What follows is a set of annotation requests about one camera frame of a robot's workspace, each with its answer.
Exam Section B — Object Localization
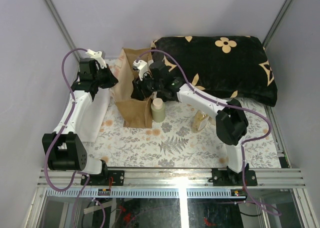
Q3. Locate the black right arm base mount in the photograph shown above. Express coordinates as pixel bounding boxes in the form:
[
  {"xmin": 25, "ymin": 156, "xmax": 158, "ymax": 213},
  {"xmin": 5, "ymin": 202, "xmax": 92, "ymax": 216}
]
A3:
[{"xmin": 208, "ymin": 163, "xmax": 258, "ymax": 187}]

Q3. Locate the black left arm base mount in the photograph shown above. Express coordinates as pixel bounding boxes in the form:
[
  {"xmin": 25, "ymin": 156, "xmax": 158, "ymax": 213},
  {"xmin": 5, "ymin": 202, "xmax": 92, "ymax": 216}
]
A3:
[{"xmin": 87, "ymin": 160, "xmax": 125, "ymax": 187}]

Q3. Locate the beige bottle wooden cap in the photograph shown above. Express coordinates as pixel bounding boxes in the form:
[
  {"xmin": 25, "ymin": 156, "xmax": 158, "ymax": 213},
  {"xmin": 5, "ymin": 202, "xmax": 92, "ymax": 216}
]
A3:
[{"xmin": 208, "ymin": 114, "xmax": 217, "ymax": 126}]

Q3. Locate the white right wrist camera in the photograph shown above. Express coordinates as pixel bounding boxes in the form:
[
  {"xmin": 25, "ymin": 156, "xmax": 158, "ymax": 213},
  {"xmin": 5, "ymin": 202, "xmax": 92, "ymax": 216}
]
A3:
[{"xmin": 132, "ymin": 60, "xmax": 149, "ymax": 81}]

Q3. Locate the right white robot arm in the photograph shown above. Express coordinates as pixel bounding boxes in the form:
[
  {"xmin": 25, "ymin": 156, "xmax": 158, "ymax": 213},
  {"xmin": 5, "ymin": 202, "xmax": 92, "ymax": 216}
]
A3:
[{"xmin": 131, "ymin": 60, "xmax": 249, "ymax": 186}]

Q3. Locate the aluminium frame post left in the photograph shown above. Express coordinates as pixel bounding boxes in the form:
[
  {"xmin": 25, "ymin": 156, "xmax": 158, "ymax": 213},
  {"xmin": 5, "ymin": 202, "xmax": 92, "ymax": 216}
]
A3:
[{"xmin": 43, "ymin": 0, "xmax": 77, "ymax": 50}]

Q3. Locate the aluminium frame post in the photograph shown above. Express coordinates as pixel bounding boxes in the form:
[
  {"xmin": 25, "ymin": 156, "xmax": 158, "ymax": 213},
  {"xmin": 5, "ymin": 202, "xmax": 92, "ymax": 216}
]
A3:
[
  {"xmin": 262, "ymin": 0, "xmax": 295, "ymax": 49},
  {"xmin": 43, "ymin": 0, "xmax": 77, "ymax": 50}
]

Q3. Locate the brown canvas bag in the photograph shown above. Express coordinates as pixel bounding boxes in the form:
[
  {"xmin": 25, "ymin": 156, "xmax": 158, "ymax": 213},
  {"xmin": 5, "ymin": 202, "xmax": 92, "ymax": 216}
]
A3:
[{"xmin": 111, "ymin": 48, "xmax": 153, "ymax": 129}]

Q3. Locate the aluminium frame post right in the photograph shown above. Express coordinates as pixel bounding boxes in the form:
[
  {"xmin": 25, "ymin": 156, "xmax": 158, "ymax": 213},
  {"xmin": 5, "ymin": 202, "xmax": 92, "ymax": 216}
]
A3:
[{"xmin": 262, "ymin": 0, "xmax": 295, "ymax": 49}]

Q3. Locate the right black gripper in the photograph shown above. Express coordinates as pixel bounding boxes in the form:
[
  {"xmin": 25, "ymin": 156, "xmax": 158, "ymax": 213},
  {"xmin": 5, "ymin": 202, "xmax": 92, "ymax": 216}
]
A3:
[{"xmin": 131, "ymin": 70, "xmax": 164, "ymax": 102}]

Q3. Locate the clear amber pump bottle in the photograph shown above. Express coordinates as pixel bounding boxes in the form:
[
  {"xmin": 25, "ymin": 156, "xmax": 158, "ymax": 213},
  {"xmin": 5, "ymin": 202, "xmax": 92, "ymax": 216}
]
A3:
[{"xmin": 191, "ymin": 110, "xmax": 209, "ymax": 133}]

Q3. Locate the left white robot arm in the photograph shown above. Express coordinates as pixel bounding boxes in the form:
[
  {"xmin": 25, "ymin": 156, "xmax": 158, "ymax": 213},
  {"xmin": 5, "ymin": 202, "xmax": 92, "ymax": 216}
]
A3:
[{"xmin": 42, "ymin": 58, "xmax": 118, "ymax": 186}]

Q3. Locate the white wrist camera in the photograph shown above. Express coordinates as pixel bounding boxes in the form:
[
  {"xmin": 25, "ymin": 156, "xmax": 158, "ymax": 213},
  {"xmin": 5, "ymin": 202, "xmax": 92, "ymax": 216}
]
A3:
[
  {"xmin": 85, "ymin": 49, "xmax": 107, "ymax": 69},
  {"xmin": 132, "ymin": 60, "xmax": 149, "ymax": 81}
]

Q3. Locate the black floral plush pillow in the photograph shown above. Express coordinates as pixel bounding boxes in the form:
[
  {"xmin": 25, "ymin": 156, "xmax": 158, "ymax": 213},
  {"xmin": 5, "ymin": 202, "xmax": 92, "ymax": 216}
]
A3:
[{"xmin": 150, "ymin": 35, "xmax": 278, "ymax": 107}]

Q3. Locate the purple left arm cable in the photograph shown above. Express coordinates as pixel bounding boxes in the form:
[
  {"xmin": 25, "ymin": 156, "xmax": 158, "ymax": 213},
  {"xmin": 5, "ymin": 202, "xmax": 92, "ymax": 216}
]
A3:
[{"xmin": 43, "ymin": 47, "xmax": 107, "ymax": 228}]

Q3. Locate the green bottle beige cap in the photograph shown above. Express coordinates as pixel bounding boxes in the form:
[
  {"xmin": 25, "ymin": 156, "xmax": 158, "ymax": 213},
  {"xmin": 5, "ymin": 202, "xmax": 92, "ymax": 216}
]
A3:
[{"xmin": 151, "ymin": 98, "xmax": 166, "ymax": 123}]

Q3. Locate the floral patterned table mat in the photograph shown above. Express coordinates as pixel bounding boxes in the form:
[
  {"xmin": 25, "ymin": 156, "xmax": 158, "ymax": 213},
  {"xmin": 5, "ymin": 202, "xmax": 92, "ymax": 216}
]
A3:
[{"xmin": 53, "ymin": 59, "xmax": 282, "ymax": 169}]

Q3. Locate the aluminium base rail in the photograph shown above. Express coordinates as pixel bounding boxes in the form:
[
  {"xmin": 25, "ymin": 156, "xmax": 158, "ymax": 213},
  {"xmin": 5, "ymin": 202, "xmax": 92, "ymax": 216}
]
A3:
[{"xmin": 37, "ymin": 167, "xmax": 307, "ymax": 188}]

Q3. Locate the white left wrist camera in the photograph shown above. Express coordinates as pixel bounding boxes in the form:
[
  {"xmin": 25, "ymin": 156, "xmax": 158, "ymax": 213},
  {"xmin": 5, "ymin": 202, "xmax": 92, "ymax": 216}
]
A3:
[{"xmin": 85, "ymin": 49, "xmax": 107, "ymax": 69}]

